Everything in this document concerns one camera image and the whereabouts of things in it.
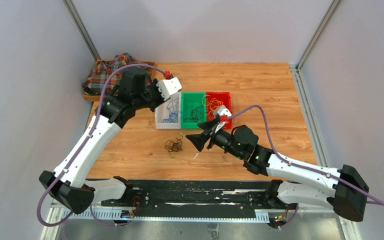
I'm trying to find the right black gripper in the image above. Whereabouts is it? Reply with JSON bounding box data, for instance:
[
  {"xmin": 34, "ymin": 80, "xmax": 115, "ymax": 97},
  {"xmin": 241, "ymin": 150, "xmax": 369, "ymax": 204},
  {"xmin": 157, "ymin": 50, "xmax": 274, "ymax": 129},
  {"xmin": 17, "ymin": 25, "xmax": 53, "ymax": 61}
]
[{"xmin": 186, "ymin": 119, "xmax": 244, "ymax": 160}]

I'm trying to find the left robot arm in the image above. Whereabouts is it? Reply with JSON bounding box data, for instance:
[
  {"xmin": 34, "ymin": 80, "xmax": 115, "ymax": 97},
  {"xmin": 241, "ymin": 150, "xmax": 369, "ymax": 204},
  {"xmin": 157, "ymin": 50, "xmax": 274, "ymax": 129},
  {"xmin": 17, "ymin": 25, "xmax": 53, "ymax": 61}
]
[{"xmin": 39, "ymin": 63, "xmax": 182, "ymax": 214}]

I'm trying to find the white plastic bin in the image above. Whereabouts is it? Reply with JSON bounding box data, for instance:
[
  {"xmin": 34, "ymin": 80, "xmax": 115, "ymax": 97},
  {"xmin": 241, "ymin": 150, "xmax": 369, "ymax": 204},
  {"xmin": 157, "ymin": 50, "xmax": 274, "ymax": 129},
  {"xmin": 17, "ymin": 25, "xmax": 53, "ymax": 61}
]
[{"xmin": 154, "ymin": 92, "xmax": 182, "ymax": 129}]

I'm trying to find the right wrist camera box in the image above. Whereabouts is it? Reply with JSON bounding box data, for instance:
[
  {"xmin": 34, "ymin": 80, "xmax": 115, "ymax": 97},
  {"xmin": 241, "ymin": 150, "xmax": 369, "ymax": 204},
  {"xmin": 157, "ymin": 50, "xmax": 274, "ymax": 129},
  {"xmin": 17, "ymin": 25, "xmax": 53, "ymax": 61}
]
[{"xmin": 213, "ymin": 105, "xmax": 232, "ymax": 132}]

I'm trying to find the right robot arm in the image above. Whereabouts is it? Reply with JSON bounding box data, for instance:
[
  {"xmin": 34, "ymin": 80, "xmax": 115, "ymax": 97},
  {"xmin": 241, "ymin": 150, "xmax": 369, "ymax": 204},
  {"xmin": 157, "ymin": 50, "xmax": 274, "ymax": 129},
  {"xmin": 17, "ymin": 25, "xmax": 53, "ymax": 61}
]
[{"xmin": 186, "ymin": 120, "xmax": 369, "ymax": 222}]

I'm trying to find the plaid cloth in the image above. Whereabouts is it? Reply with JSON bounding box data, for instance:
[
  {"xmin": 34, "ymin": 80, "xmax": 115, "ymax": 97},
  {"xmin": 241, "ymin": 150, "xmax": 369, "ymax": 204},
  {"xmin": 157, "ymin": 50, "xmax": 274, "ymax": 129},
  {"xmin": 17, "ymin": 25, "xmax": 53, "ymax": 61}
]
[{"xmin": 81, "ymin": 52, "xmax": 144, "ymax": 96}]

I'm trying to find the aluminium rail frame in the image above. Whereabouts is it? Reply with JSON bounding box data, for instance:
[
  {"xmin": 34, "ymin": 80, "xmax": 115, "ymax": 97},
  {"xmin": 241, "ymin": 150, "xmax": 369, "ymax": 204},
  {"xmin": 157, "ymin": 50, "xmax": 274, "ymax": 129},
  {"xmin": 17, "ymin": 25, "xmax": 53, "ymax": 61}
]
[{"xmin": 40, "ymin": 202, "xmax": 361, "ymax": 240}]

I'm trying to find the yellow wire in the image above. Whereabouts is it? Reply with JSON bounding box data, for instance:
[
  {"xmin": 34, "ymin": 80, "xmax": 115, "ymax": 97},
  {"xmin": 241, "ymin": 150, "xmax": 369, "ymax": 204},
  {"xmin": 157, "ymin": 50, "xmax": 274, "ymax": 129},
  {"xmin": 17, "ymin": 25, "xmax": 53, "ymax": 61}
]
[{"xmin": 201, "ymin": 95, "xmax": 226, "ymax": 117}]

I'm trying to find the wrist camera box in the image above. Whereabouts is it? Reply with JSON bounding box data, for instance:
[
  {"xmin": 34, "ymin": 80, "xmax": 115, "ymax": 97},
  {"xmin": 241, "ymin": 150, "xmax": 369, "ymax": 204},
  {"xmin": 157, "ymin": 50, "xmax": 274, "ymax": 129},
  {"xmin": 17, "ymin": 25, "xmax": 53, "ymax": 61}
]
[
  {"xmin": 156, "ymin": 77, "xmax": 183, "ymax": 101},
  {"xmin": 213, "ymin": 105, "xmax": 232, "ymax": 132}
]

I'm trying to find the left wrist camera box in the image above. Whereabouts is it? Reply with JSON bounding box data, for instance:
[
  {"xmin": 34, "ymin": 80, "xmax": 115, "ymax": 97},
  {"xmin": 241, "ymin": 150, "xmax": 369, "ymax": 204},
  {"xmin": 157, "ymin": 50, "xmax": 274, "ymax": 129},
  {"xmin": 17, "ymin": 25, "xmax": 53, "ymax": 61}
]
[{"xmin": 156, "ymin": 77, "xmax": 183, "ymax": 101}]

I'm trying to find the red plastic bin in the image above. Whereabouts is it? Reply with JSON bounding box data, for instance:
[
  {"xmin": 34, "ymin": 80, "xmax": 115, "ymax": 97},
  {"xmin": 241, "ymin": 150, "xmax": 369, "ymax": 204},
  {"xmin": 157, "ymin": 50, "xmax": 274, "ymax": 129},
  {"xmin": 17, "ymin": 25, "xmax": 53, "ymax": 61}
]
[{"xmin": 204, "ymin": 91, "xmax": 233, "ymax": 121}]

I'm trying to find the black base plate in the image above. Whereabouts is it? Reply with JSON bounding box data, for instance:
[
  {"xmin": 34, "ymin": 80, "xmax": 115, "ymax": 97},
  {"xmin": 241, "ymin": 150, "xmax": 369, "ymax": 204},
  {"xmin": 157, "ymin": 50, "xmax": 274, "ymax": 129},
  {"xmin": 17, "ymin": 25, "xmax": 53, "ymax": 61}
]
[{"xmin": 101, "ymin": 179, "xmax": 297, "ymax": 220}]

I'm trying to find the green plastic bin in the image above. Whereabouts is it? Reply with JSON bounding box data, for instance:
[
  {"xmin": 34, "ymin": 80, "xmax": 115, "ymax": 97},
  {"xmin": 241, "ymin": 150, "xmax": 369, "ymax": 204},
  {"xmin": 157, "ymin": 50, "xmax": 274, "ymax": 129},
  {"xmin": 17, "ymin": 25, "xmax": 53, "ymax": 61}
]
[{"xmin": 180, "ymin": 92, "xmax": 207, "ymax": 129}]

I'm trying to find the blue wire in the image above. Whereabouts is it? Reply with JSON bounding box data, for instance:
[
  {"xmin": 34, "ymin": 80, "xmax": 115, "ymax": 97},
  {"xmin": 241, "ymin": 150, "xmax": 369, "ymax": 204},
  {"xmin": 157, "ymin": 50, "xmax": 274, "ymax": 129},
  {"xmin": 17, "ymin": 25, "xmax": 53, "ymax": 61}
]
[{"xmin": 160, "ymin": 97, "xmax": 181, "ymax": 124}]

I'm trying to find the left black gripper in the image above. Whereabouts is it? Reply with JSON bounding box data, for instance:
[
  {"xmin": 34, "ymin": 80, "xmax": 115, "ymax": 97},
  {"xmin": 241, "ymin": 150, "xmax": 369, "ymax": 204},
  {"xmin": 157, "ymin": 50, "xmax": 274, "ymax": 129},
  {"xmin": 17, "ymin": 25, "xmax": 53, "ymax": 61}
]
[{"xmin": 134, "ymin": 78, "xmax": 171, "ymax": 113}]

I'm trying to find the wooden tray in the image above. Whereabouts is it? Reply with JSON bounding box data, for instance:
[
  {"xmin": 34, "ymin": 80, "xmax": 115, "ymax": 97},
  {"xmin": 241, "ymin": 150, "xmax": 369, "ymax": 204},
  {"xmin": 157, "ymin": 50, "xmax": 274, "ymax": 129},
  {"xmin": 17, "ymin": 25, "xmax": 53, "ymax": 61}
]
[{"xmin": 82, "ymin": 61, "xmax": 157, "ymax": 102}]

